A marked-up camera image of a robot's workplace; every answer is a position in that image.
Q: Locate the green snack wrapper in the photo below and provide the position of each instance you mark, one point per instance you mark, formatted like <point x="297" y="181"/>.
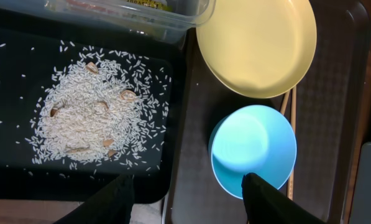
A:
<point x="102" y="5"/>

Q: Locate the light blue bowl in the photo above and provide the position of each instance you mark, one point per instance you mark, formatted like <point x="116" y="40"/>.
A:
<point x="253" y="139"/>

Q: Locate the wooden chopstick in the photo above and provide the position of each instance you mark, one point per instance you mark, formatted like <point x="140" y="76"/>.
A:
<point x="290" y="182"/>
<point x="284" y="103"/>

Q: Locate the clear plastic waste bin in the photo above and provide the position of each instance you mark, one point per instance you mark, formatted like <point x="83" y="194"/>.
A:
<point x="164" y="26"/>

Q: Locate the left wooden chopstick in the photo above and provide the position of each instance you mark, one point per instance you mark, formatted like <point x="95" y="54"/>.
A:
<point x="284" y="103"/>

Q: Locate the yellow plate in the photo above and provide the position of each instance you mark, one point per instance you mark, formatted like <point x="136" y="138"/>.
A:
<point x="259" y="48"/>

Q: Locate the pile of rice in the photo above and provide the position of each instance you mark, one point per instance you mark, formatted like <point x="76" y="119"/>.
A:
<point x="98" y="109"/>

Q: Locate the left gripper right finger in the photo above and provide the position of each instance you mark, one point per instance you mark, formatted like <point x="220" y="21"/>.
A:
<point x="266" y="205"/>

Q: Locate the right wooden chopstick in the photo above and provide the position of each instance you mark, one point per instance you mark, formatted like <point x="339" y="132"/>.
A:
<point x="290" y="182"/>

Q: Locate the brown serving tray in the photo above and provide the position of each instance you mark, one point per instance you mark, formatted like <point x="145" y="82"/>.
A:
<point x="327" y="111"/>

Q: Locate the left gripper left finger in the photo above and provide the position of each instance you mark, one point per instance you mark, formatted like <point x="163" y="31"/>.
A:
<point x="110" y="205"/>

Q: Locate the black waste tray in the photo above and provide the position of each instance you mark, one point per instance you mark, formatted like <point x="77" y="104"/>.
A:
<point x="31" y="48"/>

